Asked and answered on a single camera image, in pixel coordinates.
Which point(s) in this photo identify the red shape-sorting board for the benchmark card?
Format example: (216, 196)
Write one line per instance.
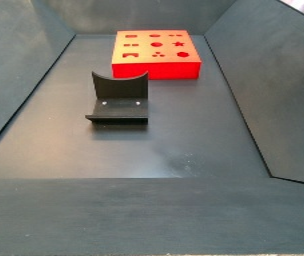
(163, 53)

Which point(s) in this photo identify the black curved holder bracket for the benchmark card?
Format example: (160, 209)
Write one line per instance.
(121, 99)

